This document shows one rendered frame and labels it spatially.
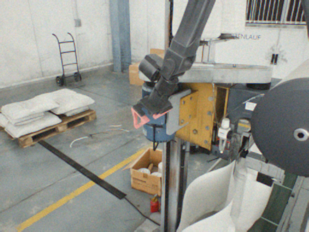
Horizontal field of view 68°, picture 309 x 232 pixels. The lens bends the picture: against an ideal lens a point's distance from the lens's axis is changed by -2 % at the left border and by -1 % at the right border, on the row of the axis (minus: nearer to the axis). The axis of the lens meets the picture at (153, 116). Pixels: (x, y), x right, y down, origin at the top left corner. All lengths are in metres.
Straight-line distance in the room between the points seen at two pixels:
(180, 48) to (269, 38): 3.14
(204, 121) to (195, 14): 0.58
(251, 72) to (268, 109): 0.77
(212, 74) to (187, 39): 0.32
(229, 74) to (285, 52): 2.79
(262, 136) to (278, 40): 3.52
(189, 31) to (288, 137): 0.47
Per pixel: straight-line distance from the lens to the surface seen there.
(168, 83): 0.67
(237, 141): 1.07
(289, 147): 0.19
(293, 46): 3.67
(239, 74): 0.93
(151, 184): 2.28
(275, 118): 0.18
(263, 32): 3.74
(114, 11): 6.69
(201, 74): 0.90
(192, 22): 0.61
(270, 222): 1.80
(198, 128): 1.11
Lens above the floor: 1.61
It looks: 24 degrees down
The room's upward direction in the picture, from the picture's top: straight up
